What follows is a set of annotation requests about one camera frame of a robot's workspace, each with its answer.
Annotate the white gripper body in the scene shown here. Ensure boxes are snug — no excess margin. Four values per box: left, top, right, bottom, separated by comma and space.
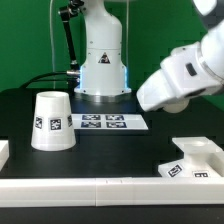
135, 42, 224, 113

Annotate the white lamp shade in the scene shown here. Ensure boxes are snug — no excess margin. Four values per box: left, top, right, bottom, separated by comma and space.
31, 91, 76, 151

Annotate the white fence bar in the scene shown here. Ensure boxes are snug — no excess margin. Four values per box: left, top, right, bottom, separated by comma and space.
0, 140, 9, 171
0, 178, 224, 207

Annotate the white left fence bar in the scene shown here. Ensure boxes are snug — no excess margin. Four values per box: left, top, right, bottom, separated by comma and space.
0, 140, 9, 171

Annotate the white marker sheet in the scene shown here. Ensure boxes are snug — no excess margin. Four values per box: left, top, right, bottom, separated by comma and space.
72, 114, 148, 130

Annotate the white lamp bulb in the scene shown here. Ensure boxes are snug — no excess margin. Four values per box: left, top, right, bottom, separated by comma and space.
163, 100, 189, 113

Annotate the white lamp base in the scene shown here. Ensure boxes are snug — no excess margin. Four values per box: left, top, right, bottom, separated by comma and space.
158, 137, 224, 178

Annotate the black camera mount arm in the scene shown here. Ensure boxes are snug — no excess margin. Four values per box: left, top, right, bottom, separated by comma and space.
57, 0, 86, 72

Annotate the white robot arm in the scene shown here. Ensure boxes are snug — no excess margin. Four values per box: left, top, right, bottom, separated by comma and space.
75, 0, 224, 113

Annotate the white front fence bar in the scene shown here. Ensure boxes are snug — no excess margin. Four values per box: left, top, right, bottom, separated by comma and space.
0, 178, 224, 207

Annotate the white hanging cable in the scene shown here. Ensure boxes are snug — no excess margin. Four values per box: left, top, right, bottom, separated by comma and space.
48, 0, 57, 90

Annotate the black cable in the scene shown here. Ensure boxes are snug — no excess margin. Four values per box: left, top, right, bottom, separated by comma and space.
19, 69, 82, 90

